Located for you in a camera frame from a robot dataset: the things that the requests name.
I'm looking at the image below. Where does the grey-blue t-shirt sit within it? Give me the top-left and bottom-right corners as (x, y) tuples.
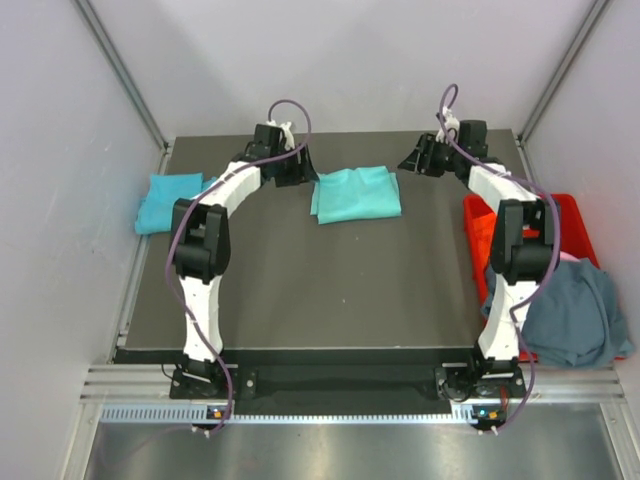
(478, 259), (634, 369)

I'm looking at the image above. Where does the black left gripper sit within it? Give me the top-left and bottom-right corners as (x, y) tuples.
(270, 143), (318, 187)

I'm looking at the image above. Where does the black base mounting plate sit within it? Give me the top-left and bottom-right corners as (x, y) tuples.
(169, 347), (526, 414)

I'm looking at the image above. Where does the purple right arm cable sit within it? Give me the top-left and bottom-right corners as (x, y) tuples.
(435, 83), (562, 432)

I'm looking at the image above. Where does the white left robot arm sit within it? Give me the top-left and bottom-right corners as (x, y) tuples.
(166, 120), (319, 397)

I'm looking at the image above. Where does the red plastic bin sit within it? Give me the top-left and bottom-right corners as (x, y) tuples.
(463, 194), (601, 360)

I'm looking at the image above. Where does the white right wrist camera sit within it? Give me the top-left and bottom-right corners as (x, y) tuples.
(436, 106), (460, 143)

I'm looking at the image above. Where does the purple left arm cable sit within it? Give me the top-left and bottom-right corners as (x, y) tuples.
(99, 98), (314, 451)

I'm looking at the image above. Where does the pink t-shirt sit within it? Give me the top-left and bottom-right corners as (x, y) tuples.
(559, 251), (580, 262)

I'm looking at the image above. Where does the teal t-shirt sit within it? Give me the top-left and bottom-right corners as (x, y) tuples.
(310, 166), (402, 225)

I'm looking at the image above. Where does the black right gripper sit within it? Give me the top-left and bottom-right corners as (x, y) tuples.
(397, 134), (464, 179)

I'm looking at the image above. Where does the orange t-shirt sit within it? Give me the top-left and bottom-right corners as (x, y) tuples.
(467, 212), (496, 272)

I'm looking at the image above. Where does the grey aluminium corner post right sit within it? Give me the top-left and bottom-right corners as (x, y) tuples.
(516, 0), (613, 147)

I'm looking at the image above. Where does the grey aluminium corner post left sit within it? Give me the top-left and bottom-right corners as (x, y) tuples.
(71, 0), (170, 152)

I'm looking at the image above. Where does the folded blue t-shirt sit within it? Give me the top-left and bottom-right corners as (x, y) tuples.
(134, 173), (217, 236)

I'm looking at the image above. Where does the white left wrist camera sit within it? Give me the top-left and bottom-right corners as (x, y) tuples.
(266, 120), (296, 151)

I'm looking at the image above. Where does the grey aluminium corner post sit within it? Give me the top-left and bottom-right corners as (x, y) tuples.
(516, 0), (613, 147)
(71, 0), (170, 152)

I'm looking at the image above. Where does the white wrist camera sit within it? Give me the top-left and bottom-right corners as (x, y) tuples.
(436, 106), (460, 143)
(266, 120), (296, 151)

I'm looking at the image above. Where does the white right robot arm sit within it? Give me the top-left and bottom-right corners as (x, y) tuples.
(398, 114), (560, 396)

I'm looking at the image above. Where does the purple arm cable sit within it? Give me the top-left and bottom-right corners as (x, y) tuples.
(435, 83), (562, 432)
(99, 98), (314, 451)

